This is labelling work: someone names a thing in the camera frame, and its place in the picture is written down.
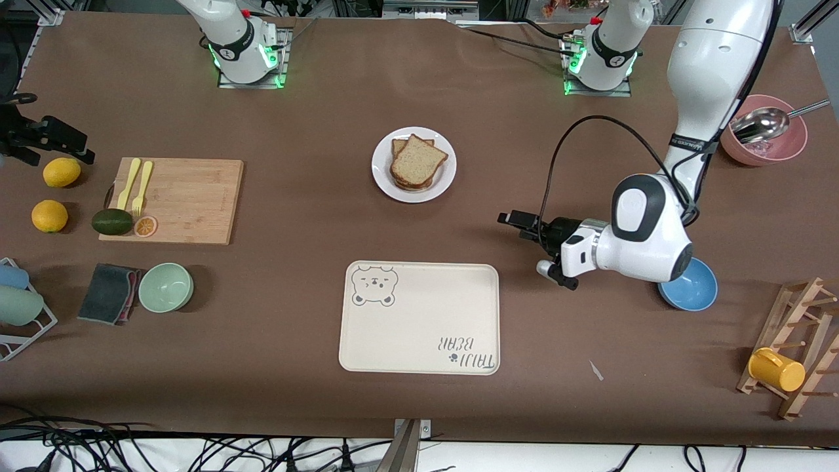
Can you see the light green bowl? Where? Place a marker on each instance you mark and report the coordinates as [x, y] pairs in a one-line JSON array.
[[165, 287]]

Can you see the white round plate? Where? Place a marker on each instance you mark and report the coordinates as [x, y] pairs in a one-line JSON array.
[[383, 177]]

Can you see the blue bowl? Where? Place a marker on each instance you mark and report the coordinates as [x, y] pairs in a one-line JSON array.
[[695, 295]]

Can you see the metal scoop spoon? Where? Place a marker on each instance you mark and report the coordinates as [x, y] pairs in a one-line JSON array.
[[767, 123]]

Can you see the pale green cup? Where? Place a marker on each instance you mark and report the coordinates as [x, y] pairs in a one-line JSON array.
[[18, 306]]

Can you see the small white paper scrap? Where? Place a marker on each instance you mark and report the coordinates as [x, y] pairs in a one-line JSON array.
[[596, 370]]

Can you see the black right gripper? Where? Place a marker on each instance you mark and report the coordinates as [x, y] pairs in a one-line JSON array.
[[19, 133]]

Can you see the cream bear print tray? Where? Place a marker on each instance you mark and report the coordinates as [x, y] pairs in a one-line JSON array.
[[419, 328]]

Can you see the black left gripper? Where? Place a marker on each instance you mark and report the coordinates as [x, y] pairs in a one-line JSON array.
[[559, 231]]

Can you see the light blue cup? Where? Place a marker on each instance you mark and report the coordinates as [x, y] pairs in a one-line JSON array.
[[12, 276]]

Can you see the brown bread slice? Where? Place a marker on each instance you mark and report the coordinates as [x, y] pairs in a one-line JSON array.
[[418, 160], [398, 145]]

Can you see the wooden mug rack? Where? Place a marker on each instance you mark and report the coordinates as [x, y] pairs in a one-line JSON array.
[[796, 308]]

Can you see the orange slice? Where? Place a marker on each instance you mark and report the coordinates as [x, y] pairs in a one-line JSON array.
[[145, 227]]

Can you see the pink bowl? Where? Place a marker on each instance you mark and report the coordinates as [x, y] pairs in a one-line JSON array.
[[790, 147]]

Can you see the yellow mug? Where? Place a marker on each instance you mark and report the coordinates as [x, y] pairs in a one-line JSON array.
[[777, 370]]

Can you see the yellow plastic fork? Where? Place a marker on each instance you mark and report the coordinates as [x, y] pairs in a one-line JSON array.
[[143, 183]]

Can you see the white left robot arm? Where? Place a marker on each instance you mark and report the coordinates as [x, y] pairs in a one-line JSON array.
[[714, 65]]

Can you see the grey aluminium strut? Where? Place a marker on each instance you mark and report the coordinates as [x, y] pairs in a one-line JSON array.
[[403, 452]]

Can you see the wooden cutting board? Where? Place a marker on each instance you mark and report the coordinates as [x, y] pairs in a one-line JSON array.
[[190, 196]]

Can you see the aluminium frame corner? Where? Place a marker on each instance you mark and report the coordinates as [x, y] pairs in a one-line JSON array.
[[809, 26]]

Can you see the green avocado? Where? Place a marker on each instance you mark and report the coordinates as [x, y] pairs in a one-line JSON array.
[[112, 222]]

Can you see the yellow lemon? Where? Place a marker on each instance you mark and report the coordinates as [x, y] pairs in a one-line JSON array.
[[61, 172], [50, 216]]

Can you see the dark grey folded cloth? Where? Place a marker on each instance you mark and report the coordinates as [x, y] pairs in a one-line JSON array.
[[105, 294]]

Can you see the yellow plastic knife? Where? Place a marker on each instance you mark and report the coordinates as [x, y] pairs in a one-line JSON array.
[[129, 183]]

